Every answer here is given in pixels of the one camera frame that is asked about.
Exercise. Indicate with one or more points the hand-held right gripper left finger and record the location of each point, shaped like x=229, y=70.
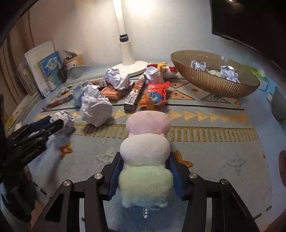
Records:
x=115, y=176

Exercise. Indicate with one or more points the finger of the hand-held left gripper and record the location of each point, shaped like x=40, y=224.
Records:
x=55, y=127
x=42, y=122

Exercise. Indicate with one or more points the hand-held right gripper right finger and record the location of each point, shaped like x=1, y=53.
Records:
x=177, y=180

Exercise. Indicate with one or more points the small paper ball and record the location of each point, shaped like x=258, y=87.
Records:
x=66, y=117

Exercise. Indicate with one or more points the pastel three-ball plush toy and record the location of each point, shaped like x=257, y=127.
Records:
x=145, y=154

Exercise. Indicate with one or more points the large paper ball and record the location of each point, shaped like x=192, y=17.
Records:
x=93, y=107

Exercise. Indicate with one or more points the orange snack box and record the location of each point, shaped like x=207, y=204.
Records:
x=111, y=94

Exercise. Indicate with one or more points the long red snack box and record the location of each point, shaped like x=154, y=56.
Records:
x=134, y=96

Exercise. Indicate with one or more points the orange snack bag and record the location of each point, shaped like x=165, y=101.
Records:
x=154, y=94

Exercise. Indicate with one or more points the ribbed brown bowl basket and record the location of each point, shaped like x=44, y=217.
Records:
x=201, y=82

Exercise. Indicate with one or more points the long red snack packet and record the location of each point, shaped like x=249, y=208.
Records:
x=60, y=100

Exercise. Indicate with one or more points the patterned blue rug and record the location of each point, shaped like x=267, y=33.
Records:
x=212, y=142

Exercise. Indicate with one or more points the black pouch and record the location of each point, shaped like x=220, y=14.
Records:
x=62, y=74

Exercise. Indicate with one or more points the blue picture book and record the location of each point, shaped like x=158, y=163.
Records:
x=50, y=71

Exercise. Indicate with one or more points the upright stack of books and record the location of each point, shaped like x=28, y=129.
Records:
x=33, y=58

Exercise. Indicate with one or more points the white floor lamp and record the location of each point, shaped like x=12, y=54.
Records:
x=125, y=53

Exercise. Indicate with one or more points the brown round disc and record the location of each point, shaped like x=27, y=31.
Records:
x=282, y=161

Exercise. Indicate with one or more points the chicken plush toy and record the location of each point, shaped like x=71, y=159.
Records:
x=168, y=71

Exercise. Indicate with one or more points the white round ball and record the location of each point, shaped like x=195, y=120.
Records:
x=214, y=73

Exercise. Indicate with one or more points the small white bowl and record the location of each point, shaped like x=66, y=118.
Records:
x=269, y=96

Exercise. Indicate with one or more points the grey glass bowl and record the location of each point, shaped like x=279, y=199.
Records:
x=279, y=104

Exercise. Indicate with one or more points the green plastic bag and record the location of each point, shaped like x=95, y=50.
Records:
x=257, y=72

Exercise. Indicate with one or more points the black television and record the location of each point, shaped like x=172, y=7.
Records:
x=257, y=22

